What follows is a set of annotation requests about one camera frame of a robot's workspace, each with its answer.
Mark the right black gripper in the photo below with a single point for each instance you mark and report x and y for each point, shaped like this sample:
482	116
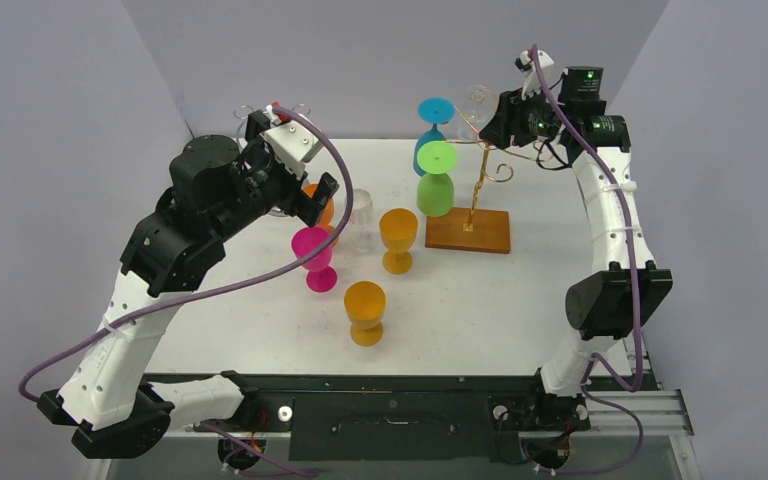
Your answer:
499	120

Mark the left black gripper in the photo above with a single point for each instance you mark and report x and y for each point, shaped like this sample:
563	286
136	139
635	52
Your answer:
297	201

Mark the clear wine glass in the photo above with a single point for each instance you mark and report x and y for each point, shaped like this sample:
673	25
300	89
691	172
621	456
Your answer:
361	221
474	111

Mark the blue wine glass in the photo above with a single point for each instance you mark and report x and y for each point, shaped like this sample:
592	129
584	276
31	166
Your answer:
435	111

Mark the yellow wine glass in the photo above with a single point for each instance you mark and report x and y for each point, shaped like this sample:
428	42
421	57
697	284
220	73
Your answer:
398	230
365	304

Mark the green wine glass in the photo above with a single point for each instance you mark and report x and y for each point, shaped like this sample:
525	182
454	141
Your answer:
435	191

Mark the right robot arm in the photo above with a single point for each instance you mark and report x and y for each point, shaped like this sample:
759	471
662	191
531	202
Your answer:
625	286

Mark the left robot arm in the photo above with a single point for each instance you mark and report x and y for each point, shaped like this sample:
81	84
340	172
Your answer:
219	186

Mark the dark orange wine glass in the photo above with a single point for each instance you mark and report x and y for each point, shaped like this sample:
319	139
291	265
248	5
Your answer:
299	243

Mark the pink wine glass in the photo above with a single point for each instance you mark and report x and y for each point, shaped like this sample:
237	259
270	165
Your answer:
320	276

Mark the yellow wine glass front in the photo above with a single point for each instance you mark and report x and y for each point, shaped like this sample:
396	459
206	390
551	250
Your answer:
365	304

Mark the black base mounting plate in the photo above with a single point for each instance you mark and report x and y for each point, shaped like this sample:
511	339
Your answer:
394	418

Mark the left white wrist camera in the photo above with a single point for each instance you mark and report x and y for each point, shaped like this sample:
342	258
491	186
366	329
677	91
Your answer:
294	145

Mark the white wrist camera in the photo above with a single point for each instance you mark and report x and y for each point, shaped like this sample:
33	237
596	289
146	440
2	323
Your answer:
294	145
531	85

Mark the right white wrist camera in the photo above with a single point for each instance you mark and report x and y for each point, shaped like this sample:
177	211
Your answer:
531	85

